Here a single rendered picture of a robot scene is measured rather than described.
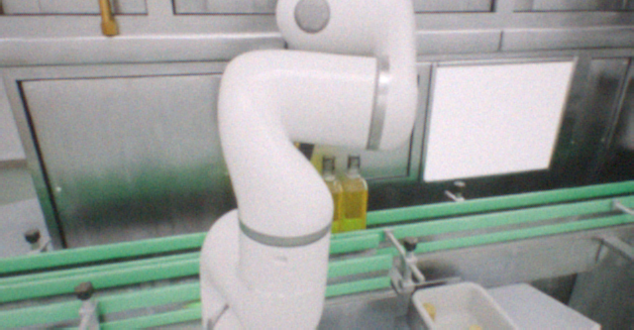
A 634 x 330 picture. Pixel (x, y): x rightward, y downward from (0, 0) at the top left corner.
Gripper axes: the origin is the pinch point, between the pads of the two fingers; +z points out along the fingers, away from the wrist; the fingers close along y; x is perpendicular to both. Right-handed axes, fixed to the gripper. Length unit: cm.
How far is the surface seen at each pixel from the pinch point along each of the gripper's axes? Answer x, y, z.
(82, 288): -35.5, 15.2, 26.0
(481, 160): 56, -12, -1
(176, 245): -21.9, -3.6, 29.0
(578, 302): 119, -10, 44
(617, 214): 90, 5, 2
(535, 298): 66, 12, 26
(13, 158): -177, -314, 158
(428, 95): 32.4, -11.8, -15.5
